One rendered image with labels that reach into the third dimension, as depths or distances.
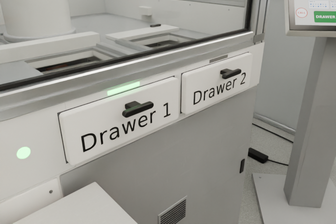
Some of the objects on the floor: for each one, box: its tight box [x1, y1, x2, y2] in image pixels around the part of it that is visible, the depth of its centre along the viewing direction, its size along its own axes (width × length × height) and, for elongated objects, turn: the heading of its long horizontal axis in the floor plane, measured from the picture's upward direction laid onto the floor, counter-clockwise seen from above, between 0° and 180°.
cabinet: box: [0, 85, 257, 224], centre depth 118 cm, size 95×103×80 cm
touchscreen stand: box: [252, 37, 336, 224], centre depth 131 cm, size 50×45×102 cm
